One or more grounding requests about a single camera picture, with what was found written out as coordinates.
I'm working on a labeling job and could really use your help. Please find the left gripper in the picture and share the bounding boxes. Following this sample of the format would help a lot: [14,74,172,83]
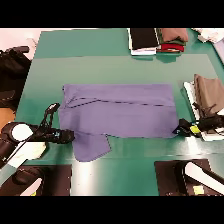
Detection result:
[46,128,76,145]

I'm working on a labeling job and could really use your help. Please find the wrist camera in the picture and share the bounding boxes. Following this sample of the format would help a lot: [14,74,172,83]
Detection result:
[191,101,216,122]
[38,102,62,133]

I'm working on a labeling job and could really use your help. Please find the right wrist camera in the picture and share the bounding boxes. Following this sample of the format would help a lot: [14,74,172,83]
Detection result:
[191,101,216,122]

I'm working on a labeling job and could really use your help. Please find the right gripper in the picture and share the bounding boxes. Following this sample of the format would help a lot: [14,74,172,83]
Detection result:
[172,118,202,138]

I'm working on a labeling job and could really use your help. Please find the purple T-shirt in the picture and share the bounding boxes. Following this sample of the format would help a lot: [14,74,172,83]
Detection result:
[58,83,179,163]

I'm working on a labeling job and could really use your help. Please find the brown garment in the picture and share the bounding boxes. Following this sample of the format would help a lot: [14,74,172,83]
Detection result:
[160,28,190,43]
[193,73,224,118]

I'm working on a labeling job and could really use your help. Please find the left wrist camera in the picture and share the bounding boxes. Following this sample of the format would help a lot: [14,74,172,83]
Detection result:
[38,102,62,133]

